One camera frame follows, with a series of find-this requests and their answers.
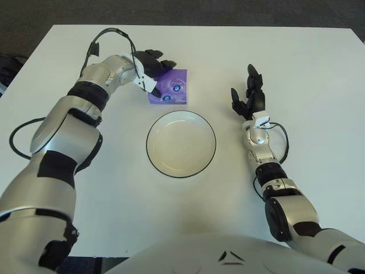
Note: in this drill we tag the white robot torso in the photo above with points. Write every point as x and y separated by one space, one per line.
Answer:
228 251

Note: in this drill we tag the black bag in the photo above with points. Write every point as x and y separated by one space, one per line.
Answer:
11 71

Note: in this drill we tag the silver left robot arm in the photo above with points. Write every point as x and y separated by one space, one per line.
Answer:
62 131

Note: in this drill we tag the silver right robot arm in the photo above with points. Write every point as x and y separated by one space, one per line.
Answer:
296 208

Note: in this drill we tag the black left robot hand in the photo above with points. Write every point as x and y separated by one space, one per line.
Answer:
149 64

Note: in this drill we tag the white plate with black rim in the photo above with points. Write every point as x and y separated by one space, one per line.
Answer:
181 144

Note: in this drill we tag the purple tissue paper pack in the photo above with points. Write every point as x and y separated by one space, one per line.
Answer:
178 95

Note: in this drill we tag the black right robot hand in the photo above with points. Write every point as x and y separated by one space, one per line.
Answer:
258 100

